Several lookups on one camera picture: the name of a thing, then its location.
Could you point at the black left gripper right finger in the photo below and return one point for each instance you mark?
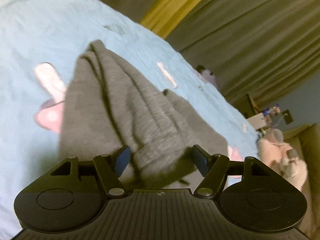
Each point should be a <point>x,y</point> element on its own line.
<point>213,168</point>

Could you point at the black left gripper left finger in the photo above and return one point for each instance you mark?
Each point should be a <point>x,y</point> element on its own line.
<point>109,169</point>

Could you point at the grey sweatpants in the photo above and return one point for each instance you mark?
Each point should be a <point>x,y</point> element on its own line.
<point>110,104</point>

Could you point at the dark wooden nightstand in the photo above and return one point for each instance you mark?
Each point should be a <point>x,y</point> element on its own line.
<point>259,120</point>

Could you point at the grey pink plush toy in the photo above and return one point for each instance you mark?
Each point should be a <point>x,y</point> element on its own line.
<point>294,169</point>

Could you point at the plastic water bottle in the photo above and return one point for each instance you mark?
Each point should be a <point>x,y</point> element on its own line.
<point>275,110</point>

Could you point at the purple black object behind bed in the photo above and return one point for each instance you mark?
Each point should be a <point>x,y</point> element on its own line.
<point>206,75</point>

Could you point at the grey curtain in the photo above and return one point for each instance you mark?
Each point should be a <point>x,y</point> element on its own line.
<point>265,48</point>

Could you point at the light blue mushroom bedsheet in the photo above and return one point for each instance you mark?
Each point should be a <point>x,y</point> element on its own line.
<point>58,31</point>

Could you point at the yellow curtain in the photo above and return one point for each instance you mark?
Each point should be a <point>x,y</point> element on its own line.
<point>165,15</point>

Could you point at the black wall socket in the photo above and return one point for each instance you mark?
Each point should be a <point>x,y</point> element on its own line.
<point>287,116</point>

